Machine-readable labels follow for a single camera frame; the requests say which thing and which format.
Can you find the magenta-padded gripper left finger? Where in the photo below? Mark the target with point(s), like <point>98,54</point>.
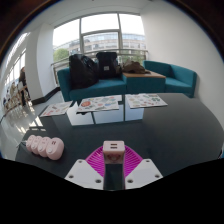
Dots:
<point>85,173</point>

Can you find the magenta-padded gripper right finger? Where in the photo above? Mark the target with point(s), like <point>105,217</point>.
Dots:
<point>143,173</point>

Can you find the pink charger block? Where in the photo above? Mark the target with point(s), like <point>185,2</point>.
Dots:
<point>113,153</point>

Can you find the printed paper sheet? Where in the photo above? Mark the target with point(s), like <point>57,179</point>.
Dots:
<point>145,100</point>
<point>98,104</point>
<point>56,108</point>

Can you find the wood-topped teal side table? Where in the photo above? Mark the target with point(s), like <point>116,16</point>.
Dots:
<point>145,85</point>

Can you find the glossy black backpack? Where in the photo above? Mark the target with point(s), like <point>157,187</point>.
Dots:
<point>81,71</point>

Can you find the brown jacket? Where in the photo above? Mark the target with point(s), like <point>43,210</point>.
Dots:
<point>135,67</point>

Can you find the person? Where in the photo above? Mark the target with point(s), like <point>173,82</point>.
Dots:
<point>13,91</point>
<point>23,81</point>

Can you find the metal balcony railing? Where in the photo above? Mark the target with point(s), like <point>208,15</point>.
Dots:
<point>58,66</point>

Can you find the black backpack with label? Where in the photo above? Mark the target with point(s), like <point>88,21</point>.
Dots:
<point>107,65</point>

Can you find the large glass window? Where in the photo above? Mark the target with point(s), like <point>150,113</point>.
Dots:
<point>100,23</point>

